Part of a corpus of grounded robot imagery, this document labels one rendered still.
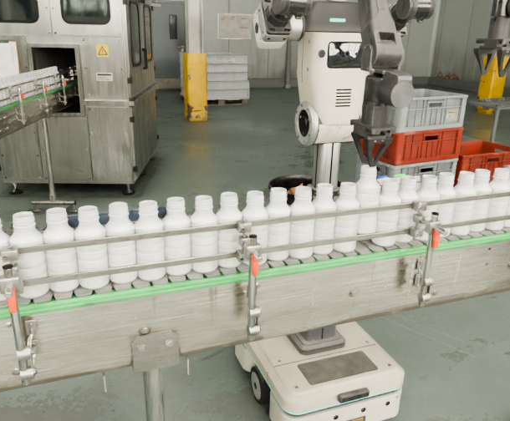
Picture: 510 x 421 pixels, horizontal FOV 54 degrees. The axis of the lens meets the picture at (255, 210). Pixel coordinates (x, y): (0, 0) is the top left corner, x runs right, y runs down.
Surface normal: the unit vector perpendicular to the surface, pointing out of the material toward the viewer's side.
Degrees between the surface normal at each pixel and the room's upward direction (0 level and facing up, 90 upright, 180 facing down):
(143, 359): 90
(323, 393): 31
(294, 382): 0
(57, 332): 90
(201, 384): 0
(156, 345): 90
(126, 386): 0
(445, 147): 90
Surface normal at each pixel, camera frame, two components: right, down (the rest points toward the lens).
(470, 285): 0.35, 0.32
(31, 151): 0.04, 0.34
